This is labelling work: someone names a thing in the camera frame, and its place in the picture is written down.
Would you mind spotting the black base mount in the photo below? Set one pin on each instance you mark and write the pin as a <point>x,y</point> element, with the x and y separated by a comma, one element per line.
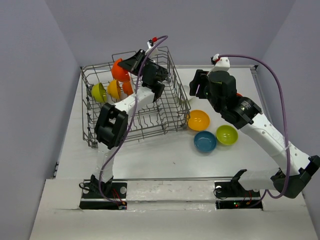
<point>231,197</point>
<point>91,198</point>

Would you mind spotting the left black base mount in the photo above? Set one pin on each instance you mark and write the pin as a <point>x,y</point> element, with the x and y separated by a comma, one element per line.
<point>91,198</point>

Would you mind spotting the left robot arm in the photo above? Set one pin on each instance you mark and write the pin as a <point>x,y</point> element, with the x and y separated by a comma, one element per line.
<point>115,120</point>

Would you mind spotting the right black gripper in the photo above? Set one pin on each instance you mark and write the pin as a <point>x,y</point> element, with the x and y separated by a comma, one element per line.
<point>201,77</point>

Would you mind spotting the square white bowl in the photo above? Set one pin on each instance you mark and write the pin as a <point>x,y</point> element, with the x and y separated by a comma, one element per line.
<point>187,97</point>

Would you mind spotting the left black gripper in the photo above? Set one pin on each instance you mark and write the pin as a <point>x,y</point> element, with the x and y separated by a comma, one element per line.
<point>132,63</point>

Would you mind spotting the lime green bowl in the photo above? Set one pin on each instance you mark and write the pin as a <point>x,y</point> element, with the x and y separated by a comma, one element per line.
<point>98,92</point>
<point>227,135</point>

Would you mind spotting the grey wire dish rack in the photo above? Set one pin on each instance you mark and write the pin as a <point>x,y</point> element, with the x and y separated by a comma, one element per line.
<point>169,113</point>

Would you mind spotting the blue bowl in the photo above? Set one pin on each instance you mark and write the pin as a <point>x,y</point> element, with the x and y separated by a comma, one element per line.
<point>205,141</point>

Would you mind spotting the metal rail at front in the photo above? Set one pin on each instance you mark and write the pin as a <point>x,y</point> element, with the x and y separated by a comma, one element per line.
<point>212,178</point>

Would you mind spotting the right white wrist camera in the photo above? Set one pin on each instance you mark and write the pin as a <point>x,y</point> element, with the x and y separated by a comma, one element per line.
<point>219,63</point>

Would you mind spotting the yellow bowl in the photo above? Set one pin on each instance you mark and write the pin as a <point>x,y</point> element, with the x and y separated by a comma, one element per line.
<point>114,89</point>
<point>198,120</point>

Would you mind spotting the round white bowl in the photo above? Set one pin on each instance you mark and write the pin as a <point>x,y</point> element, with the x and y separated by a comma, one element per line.
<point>127,88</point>

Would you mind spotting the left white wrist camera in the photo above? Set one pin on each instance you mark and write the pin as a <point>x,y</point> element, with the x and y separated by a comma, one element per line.
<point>151,51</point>

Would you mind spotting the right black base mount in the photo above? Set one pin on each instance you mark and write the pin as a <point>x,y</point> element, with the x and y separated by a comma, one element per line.
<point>231,197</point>

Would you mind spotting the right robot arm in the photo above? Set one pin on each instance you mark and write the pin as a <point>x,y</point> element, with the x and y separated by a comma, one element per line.
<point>294,167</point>

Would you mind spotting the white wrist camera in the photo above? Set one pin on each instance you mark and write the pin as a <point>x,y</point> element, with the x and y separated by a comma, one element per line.
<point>151,51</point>
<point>219,63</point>

